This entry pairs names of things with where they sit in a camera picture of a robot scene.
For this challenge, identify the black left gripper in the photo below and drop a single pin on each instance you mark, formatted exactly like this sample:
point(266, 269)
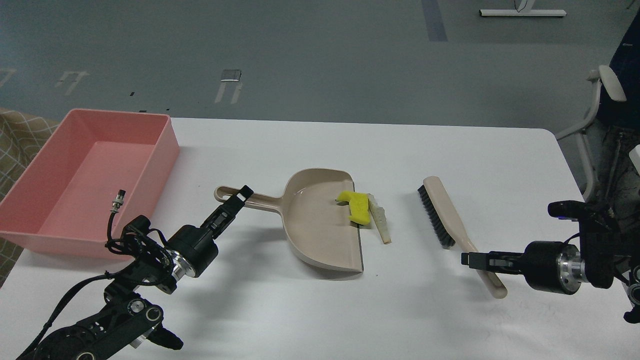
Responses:
point(197, 245)

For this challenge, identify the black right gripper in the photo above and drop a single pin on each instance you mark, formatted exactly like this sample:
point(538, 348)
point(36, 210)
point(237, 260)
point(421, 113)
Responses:
point(553, 267)

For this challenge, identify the beige hand brush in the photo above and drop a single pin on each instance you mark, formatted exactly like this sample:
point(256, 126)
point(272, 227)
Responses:
point(444, 218)

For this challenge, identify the beige plastic dustpan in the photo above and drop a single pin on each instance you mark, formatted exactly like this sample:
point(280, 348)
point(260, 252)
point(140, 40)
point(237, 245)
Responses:
point(317, 227)

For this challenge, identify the yellow sponge piece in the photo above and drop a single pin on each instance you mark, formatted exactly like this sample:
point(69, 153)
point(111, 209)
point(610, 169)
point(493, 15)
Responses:
point(358, 204)

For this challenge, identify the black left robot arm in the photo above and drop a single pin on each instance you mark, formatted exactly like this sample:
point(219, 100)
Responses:
point(127, 319)

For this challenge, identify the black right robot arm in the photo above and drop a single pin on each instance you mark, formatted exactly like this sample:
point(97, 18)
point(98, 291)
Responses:
point(604, 254)

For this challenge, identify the pink plastic bin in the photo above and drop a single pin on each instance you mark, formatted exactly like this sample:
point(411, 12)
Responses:
point(61, 204)

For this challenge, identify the grey floor socket plate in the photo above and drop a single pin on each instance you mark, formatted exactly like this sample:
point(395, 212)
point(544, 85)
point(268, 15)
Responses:
point(231, 75)

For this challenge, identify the white office chair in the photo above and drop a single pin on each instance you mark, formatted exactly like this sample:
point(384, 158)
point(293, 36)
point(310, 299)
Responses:
point(614, 101)

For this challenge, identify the beige checkered cloth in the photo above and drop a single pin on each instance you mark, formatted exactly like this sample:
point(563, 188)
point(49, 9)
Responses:
point(22, 135)

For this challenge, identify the white desk base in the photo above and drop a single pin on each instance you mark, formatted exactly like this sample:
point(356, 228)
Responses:
point(523, 9)

